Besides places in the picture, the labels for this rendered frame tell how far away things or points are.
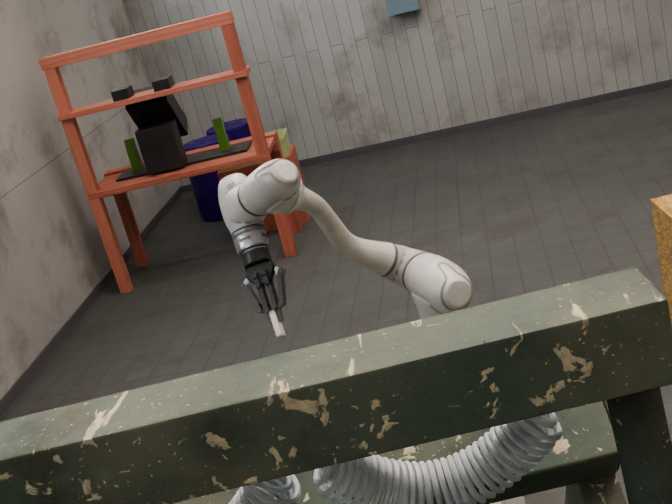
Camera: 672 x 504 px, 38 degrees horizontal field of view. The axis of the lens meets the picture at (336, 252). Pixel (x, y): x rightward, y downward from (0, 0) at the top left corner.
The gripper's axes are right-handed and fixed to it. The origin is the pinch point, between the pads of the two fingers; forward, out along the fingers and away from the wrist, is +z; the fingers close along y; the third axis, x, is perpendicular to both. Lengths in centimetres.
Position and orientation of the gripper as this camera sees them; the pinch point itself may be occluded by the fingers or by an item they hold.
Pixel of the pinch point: (277, 323)
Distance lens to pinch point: 252.9
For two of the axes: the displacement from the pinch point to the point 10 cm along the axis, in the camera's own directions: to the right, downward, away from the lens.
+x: 3.2, 1.2, 9.4
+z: 3.1, 9.2, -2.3
